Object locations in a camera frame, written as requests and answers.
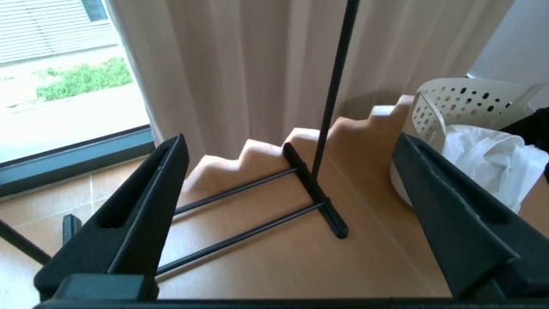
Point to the white laundry basket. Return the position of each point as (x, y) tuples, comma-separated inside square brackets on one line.
[(467, 80)]

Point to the black clothes rack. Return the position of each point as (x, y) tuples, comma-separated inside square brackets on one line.
[(336, 86)]

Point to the white printed t-shirt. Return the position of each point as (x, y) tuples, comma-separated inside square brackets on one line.
[(484, 159)]

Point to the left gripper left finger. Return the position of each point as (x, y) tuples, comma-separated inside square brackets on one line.
[(128, 240)]

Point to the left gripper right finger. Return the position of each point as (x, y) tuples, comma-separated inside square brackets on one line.
[(463, 240)]

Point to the window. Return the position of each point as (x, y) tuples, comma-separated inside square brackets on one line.
[(64, 107)]

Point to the beige curtain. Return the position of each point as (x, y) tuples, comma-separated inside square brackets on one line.
[(236, 64)]

